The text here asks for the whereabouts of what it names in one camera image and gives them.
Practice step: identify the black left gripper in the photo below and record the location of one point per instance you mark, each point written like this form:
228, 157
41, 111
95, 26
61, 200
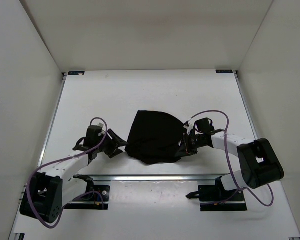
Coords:
118, 141

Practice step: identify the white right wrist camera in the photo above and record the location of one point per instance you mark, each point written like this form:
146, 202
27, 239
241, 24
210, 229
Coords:
189, 127

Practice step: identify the black skirt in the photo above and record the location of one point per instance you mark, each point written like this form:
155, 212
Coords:
154, 137

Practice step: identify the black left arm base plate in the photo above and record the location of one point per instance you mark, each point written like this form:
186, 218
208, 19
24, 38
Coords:
97, 199

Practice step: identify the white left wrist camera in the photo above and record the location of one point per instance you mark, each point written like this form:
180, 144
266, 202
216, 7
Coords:
101, 125

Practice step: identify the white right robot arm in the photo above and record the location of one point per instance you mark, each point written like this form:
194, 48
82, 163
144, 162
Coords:
259, 164

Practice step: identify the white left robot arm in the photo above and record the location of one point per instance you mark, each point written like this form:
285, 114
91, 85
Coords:
55, 185

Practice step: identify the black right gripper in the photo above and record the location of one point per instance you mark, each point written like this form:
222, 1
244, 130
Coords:
188, 150

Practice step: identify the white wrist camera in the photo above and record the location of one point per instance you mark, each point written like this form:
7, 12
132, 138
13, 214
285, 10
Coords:
101, 125
189, 127

